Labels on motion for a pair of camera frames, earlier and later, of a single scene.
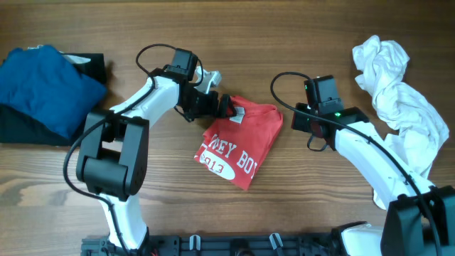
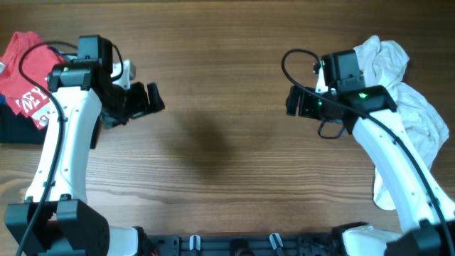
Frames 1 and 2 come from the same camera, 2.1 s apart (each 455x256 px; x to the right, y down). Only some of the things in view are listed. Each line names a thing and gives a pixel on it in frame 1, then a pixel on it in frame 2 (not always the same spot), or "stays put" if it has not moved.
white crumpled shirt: x=419 y=132 stays put
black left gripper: x=207 y=110 -> x=141 y=104
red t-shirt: x=232 y=149 -> x=38 y=63
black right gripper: x=298 y=112 -> x=303 y=103
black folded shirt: x=17 y=126 stays put
